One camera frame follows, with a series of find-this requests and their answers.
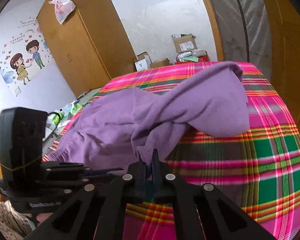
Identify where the grey door curtain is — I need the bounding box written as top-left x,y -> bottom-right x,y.
210,0 -> 272,80

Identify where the patterned left sleeve forearm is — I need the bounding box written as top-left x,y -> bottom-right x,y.
0,200 -> 33,239

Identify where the pink plaid bed sheet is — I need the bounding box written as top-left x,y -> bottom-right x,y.
42,61 -> 300,240

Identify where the small brown cardboard box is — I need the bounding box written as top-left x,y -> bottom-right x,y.
150,58 -> 171,69

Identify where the person's left hand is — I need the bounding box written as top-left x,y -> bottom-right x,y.
36,213 -> 52,225

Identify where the cartoon couple wall sticker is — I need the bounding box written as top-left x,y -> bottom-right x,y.
10,40 -> 45,85

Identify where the white open box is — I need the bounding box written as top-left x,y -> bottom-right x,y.
134,51 -> 151,72

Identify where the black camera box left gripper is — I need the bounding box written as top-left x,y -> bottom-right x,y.
0,107 -> 48,191

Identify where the green tissue pack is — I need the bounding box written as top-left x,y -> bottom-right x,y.
48,112 -> 64,126

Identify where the white plastic bag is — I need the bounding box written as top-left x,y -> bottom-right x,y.
49,0 -> 76,24

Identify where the purple fleece garment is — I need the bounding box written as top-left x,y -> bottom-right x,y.
48,62 -> 250,170

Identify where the wooden wardrobe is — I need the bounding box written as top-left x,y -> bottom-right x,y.
37,0 -> 136,96

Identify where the cardboard box with label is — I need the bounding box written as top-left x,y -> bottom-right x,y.
171,34 -> 197,54

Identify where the wooden door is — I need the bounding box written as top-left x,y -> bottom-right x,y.
263,0 -> 300,132

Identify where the side table with glass top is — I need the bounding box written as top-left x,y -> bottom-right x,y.
42,88 -> 100,155

